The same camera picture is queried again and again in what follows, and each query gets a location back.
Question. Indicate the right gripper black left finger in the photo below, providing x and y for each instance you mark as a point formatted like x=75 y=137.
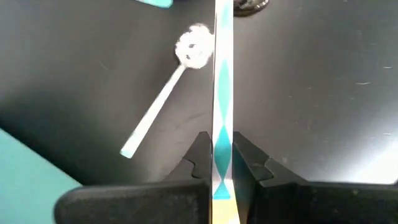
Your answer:
x=133 y=205

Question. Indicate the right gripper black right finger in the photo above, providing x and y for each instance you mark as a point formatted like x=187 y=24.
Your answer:
x=311 y=205

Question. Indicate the teal plastic bin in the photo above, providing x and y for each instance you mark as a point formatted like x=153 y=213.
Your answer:
x=25 y=180

